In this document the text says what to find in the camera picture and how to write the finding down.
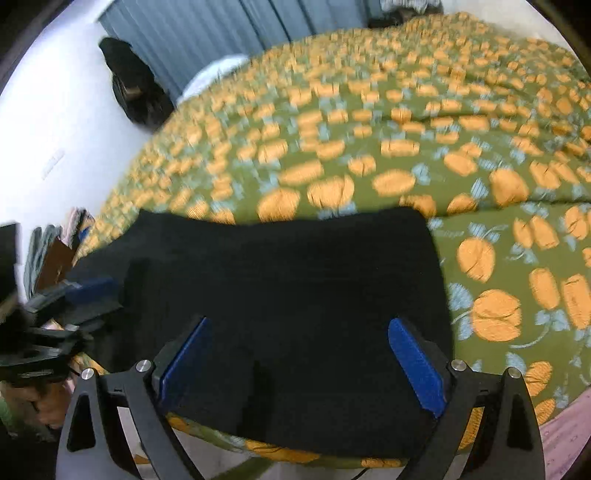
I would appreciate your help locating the brown bag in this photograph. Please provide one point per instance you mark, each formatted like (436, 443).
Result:
(55, 261)

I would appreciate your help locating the person's left forearm green sleeve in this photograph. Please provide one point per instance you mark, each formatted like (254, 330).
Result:
(8, 415)

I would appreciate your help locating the black pants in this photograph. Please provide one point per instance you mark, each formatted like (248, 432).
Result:
(286, 286)

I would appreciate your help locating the black bag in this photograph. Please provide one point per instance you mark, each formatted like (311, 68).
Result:
(134, 87)

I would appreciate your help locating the pile of clothes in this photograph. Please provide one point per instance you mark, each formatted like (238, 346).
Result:
(76, 228)

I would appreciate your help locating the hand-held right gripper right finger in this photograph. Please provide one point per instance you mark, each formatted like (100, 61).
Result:
(415, 364)

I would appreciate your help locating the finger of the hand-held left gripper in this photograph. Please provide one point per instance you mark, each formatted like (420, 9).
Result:
(92, 316)
(87, 290)

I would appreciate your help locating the pink patterned sheet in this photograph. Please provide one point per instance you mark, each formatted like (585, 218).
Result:
(568, 443)

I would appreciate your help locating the blue-grey curtain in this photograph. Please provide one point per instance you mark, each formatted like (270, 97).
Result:
(207, 32)

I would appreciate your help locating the striped cloth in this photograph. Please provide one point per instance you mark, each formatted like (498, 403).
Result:
(411, 4)

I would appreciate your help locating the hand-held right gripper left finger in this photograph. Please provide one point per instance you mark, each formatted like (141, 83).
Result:
(184, 364)

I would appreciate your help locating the green orange floral blanket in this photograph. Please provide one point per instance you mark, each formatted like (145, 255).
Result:
(392, 138)

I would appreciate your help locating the person's left hand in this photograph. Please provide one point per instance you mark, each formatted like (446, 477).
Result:
(53, 404)

